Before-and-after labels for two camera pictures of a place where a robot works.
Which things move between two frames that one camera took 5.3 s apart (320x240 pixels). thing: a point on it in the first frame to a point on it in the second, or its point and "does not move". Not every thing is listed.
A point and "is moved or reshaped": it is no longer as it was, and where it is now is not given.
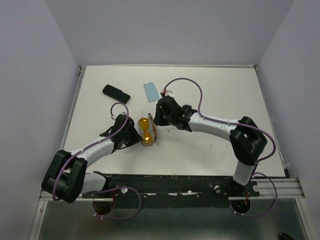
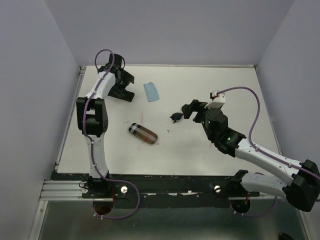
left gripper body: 131,136 to 125,78
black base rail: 169,191 does not move
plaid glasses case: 152,122 to 143,133
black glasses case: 116,94 is moved or reshaped
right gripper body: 161,119 to 197,106
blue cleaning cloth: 151,92 does not move
